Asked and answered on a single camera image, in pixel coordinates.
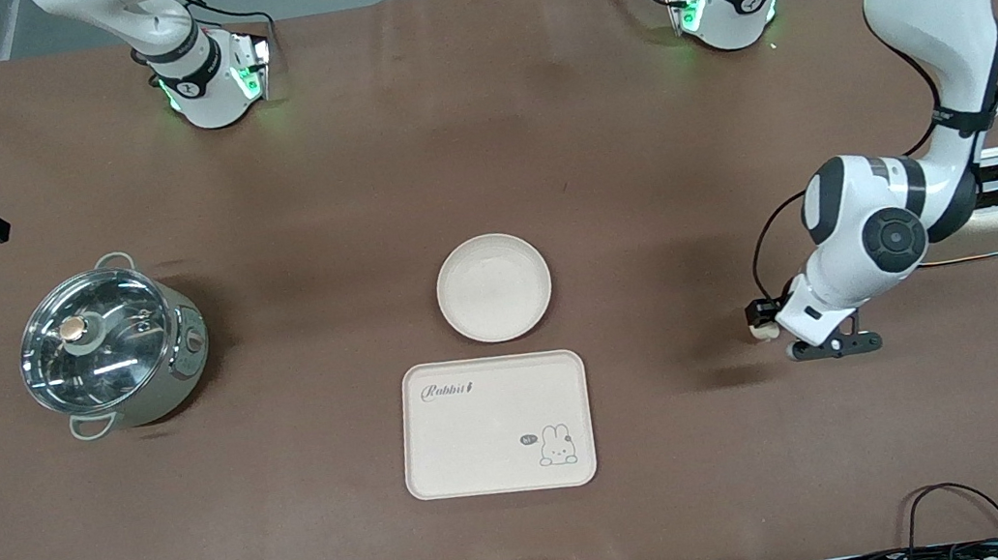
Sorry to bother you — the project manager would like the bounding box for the glass pot lid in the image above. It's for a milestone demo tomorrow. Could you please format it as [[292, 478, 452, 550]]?
[[9, 258, 187, 423]]

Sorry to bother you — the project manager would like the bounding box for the black looped cable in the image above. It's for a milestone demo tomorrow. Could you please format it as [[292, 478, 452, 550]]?
[[895, 476, 998, 556]]

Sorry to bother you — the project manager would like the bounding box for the beige rabbit print tray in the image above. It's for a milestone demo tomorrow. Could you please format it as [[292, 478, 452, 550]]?
[[390, 341, 602, 511]]

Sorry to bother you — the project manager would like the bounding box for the round beige plate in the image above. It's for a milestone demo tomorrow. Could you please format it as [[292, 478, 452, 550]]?
[[429, 226, 559, 350]]

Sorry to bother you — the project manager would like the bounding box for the brown table cover mat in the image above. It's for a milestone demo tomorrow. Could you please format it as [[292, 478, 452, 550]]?
[[0, 0, 998, 560]]

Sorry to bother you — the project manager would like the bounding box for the steel electric cooking pot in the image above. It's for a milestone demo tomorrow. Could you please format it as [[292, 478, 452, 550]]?
[[7, 242, 222, 449]]

